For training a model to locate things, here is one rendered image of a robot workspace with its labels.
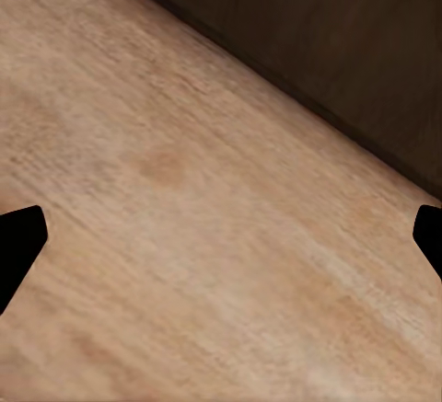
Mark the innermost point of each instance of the cabinet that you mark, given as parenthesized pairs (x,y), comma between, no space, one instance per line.
(370,68)

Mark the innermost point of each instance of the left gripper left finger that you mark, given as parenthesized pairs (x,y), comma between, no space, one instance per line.
(23,233)

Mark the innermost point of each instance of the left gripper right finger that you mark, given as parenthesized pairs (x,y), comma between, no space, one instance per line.
(427,233)

